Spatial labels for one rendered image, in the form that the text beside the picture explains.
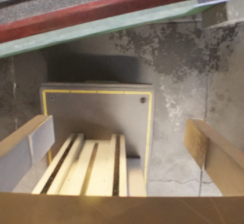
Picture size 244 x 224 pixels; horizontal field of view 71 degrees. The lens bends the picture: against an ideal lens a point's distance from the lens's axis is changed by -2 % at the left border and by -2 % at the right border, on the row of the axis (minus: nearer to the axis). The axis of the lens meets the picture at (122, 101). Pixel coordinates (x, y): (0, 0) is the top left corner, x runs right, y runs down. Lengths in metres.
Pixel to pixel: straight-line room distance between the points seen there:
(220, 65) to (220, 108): 0.34
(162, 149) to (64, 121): 0.86
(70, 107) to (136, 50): 0.63
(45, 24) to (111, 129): 0.74
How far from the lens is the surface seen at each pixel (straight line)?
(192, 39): 1.45
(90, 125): 1.13
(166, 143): 1.57
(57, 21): 0.58
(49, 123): 0.16
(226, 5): 0.75
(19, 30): 0.62
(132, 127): 1.12
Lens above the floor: 1.35
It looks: 75 degrees down
